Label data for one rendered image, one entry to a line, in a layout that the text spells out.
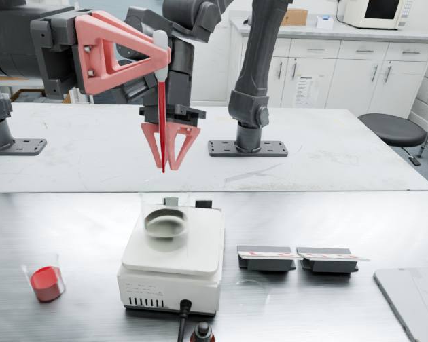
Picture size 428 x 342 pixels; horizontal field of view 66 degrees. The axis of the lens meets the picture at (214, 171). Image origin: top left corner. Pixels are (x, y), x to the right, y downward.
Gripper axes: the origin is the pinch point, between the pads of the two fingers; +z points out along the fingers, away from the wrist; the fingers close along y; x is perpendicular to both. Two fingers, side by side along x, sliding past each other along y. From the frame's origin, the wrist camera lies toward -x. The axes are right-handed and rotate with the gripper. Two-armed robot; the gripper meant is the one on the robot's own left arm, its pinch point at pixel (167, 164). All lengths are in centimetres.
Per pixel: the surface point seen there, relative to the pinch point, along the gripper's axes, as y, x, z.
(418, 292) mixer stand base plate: 33.5, 21.2, 15.0
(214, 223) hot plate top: 11.8, -0.3, 7.5
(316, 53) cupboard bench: -88, 215, -93
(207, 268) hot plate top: 16.3, -5.7, 11.5
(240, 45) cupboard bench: -129, 167, -91
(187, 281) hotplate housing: 14.1, -6.7, 13.7
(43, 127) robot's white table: -53, -1, -6
